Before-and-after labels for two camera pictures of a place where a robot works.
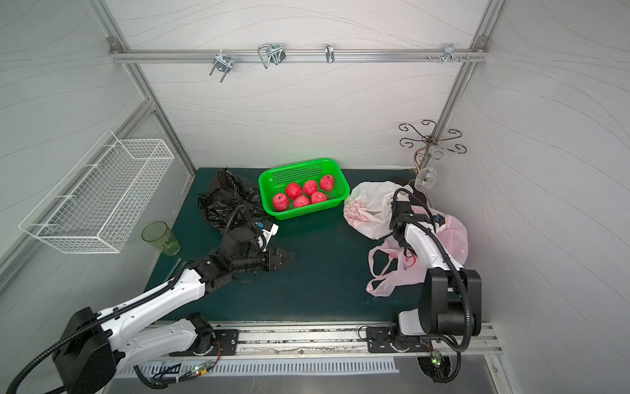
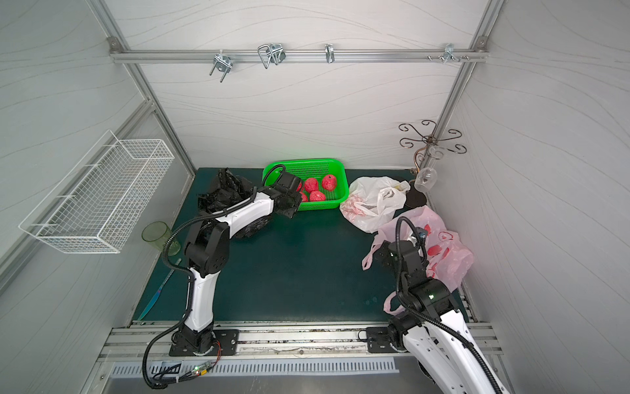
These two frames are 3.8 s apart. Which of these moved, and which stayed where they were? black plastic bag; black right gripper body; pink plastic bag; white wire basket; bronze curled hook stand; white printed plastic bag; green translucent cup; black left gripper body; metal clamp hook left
Moved: black left gripper body; white printed plastic bag; black right gripper body; pink plastic bag
Stayed: black plastic bag; green translucent cup; bronze curled hook stand; white wire basket; metal clamp hook left
